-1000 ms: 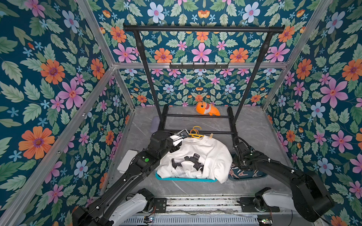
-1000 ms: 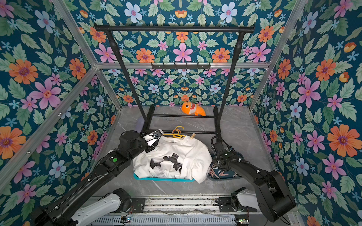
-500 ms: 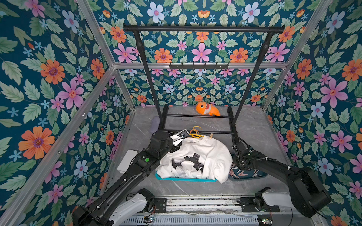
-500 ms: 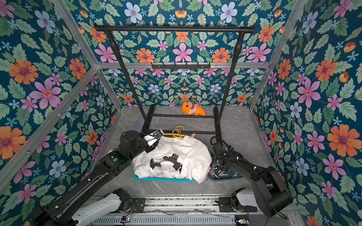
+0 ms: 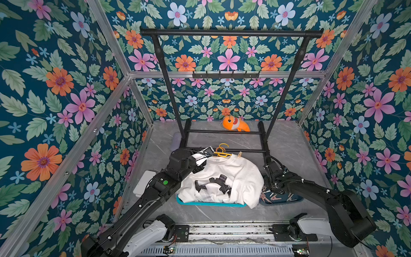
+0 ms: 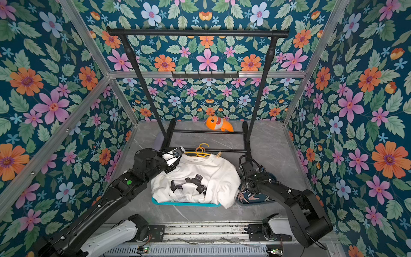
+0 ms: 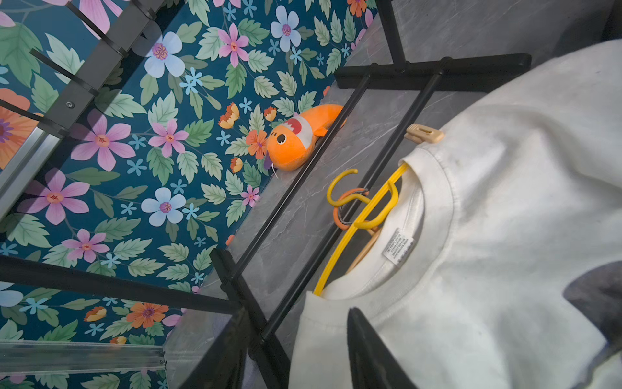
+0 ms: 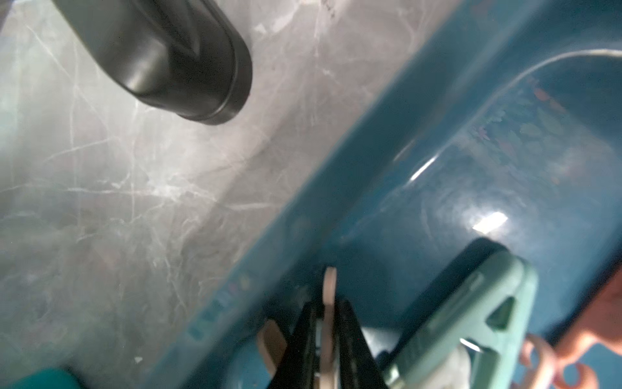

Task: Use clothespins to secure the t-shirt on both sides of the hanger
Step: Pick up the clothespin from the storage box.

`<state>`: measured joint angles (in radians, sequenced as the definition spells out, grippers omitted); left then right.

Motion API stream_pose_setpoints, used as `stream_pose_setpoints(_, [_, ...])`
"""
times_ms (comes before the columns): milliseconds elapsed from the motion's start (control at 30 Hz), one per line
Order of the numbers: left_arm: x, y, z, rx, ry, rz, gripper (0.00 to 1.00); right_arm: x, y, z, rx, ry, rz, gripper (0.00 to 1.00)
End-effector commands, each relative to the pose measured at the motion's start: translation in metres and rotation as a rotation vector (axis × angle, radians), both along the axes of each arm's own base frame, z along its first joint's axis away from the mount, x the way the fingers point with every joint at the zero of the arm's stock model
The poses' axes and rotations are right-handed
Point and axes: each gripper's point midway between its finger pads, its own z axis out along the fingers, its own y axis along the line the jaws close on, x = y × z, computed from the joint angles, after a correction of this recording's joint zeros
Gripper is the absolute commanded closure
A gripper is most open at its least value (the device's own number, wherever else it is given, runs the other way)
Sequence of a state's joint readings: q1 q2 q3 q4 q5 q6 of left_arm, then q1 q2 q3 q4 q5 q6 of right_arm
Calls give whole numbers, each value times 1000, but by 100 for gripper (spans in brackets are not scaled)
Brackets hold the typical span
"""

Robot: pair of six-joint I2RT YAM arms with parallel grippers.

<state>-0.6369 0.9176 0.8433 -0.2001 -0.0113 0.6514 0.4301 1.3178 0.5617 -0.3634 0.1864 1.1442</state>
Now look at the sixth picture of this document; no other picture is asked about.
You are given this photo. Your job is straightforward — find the yellow plastic hanger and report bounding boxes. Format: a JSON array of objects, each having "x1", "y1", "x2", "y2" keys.
[{"x1": 184, "y1": 143, "x2": 211, "y2": 157}]

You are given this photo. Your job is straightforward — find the white t-shirt black print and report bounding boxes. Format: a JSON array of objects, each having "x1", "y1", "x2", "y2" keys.
[{"x1": 150, "y1": 154, "x2": 240, "y2": 209}]

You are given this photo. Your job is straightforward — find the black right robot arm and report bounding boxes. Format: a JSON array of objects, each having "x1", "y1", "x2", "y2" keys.
[{"x1": 239, "y1": 155, "x2": 333, "y2": 250}]

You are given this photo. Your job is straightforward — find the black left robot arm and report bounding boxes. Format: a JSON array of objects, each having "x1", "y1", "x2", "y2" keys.
[{"x1": 32, "y1": 147, "x2": 185, "y2": 257}]

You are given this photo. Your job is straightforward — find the dark teal clothespin tray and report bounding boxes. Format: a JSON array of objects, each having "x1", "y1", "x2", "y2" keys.
[{"x1": 236, "y1": 175, "x2": 275, "y2": 206}]

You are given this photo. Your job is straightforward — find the teal laundry basket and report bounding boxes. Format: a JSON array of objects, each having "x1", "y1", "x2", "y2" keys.
[{"x1": 152, "y1": 198, "x2": 221, "y2": 208}]

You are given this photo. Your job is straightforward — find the orange fish plush toy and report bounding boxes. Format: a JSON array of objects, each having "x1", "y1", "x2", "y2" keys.
[{"x1": 205, "y1": 115, "x2": 234, "y2": 132}]

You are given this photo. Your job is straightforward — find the black clothes rack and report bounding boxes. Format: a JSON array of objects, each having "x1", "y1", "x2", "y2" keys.
[{"x1": 106, "y1": 27, "x2": 290, "y2": 154}]

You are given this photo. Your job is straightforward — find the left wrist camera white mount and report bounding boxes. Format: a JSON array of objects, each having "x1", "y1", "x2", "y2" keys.
[{"x1": 162, "y1": 146, "x2": 185, "y2": 165}]

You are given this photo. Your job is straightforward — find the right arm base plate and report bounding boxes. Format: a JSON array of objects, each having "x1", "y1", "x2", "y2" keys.
[{"x1": 244, "y1": 224, "x2": 293, "y2": 243}]

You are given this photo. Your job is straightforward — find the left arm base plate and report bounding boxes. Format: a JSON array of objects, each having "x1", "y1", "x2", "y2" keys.
[{"x1": 142, "y1": 225, "x2": 165, "y2": 243}]

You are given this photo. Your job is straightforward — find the black wall hook rail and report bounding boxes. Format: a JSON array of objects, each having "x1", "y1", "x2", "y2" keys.
[{"x1": 171, "y1": 71, "x2": 240, "y2": 79}]

